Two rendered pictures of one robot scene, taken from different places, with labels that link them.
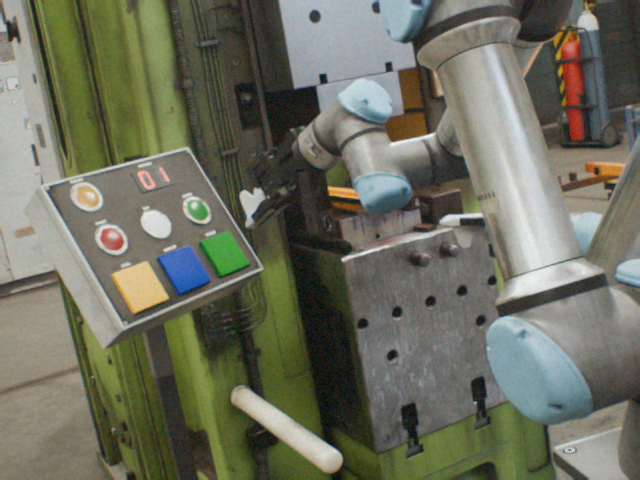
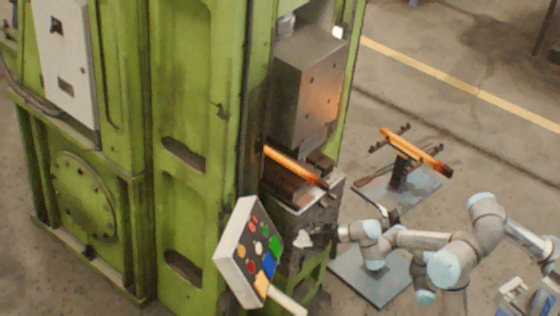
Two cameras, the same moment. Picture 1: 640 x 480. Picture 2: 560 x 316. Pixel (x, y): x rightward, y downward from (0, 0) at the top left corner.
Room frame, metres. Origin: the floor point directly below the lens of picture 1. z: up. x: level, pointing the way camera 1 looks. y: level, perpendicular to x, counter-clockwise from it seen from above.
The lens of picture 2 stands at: (-0.20, 1.19, 3.25)
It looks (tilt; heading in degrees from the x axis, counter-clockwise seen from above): 41 degrees down; 331
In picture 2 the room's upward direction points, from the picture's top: 6 degrees clockwise
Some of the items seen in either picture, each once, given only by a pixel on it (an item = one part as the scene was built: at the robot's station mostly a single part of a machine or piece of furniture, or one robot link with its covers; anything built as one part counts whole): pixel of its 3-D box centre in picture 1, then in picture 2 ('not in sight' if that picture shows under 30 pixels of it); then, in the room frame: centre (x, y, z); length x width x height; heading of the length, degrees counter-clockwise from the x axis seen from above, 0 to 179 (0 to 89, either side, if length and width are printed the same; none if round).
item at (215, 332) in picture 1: (217, 326); not in sight; (1.81, 0.26, 0.80); 0.06 x 0.03 x 0.14; 115
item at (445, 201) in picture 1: (434, 204); (319, 163); (1.98, -0.26, 0.95); 0.12 x 0.08 x 0.06; 25
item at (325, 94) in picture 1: (317, 103); (276, 121); (2.05, -0.04, 1.22); 0.42 x 0.20 x 0.10; 25
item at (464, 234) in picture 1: (462, 231); not in sight; (1.52, -0.25, 0.98); 0.09 x 0.03 x 0.06; 61
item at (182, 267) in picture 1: (183, 270); (268, 265); (1.46, 0.25, 1.01); 0.07 x 0.05 x 0.07; 140
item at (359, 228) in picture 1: (336, 212); (271, 164); (2.05, -0.04, 0.96); 0.42 x 0.20 x 0.09; 25
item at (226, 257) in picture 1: (223, 254); (274, 247); (1.54, 0.19, 1.01); 0.07 x 0.05 x 0.07; 140
